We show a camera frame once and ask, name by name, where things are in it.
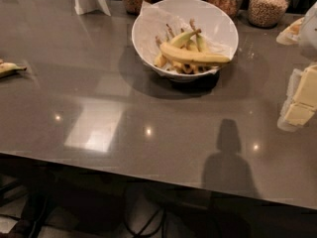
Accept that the white ceramic bowl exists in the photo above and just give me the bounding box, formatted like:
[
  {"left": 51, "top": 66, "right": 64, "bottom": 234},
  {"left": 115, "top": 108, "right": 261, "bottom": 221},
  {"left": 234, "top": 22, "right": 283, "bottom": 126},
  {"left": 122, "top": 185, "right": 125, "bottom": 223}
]
[{"left": 132, "top": 0, "right": 239, "bottom": 83}]

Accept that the small banana bunch in bowl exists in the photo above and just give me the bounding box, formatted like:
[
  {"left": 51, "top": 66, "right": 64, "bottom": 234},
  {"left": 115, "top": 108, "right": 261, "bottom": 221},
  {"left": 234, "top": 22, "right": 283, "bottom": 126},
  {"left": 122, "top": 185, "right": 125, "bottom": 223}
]
[{"left": 154, "top": 19, "right": 210, "bottom": 74}]

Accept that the green-yellow banana in bowl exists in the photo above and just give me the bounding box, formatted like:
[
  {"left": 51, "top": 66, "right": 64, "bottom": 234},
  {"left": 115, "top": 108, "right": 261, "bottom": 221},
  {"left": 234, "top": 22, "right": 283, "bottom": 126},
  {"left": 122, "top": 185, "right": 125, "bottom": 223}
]
[{"left": 169, "top": 29, "right": 201, "bottom": 48}]

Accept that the white paper bowl liner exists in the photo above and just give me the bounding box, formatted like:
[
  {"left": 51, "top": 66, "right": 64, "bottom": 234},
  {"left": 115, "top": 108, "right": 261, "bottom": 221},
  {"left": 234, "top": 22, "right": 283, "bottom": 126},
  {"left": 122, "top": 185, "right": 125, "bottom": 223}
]
[{"left": 135, "top": 0, "right": 236, "bottom": 77}]

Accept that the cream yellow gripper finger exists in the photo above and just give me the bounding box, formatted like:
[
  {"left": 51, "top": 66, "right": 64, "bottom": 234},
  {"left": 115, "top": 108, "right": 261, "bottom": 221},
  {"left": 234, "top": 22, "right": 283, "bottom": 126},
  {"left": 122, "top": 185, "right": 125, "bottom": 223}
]
[
  {"left": 284, "top": 103, "right": 315, "bottom": 126},
  {"left": 293, "top": 65, "right": 317, "bottom": 109}
]

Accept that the large yellow banana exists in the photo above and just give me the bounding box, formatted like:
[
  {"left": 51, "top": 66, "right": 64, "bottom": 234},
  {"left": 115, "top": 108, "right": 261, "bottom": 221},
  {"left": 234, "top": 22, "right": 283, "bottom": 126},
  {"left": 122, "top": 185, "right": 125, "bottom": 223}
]
[{"left": 159, "top": 42, "right": 231, "bottom": 65}]

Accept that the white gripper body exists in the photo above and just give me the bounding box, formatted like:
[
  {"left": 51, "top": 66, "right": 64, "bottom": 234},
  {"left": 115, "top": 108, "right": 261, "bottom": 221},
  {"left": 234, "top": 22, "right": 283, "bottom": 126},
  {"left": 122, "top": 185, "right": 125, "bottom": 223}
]
[{"left": 277, "top": 69, "right": 304, "bottom": 132}]

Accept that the black cable under table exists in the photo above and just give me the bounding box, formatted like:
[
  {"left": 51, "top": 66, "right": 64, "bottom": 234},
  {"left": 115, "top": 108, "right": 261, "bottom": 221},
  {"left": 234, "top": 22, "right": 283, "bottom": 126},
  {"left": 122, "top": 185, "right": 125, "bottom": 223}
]
[{"left": 122, "top": 181, "right": 167, "bottom": 238}]

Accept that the glass jar of chickpeas right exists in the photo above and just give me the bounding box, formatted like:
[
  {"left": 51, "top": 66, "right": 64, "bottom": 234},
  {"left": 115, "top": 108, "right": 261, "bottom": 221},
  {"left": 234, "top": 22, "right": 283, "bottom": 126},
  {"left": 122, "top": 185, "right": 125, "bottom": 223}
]
[{"left": 248, "top": 0, "right": 290, "bottom": 28}]

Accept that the banana on table left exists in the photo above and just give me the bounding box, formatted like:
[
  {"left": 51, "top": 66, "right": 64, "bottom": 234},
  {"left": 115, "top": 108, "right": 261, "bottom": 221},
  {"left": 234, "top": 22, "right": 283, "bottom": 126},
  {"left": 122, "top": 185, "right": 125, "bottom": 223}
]
[{"left": 0, "top": 60, "right": 27, "bottom": 78}]

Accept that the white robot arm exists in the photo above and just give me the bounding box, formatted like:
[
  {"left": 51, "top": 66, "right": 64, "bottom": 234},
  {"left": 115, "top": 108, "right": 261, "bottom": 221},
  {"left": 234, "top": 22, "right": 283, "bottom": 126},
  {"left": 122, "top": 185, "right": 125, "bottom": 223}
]
[{"left": 276, "top": 2, "right": 317, "bottom": 132}]

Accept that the wrapped pastry on table right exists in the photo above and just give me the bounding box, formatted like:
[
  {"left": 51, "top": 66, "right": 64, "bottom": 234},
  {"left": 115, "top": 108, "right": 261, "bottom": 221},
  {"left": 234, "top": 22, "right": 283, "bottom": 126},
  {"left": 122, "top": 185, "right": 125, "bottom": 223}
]
[{"left": 276, "top": 18, "right": 304, "bottom": 46}]

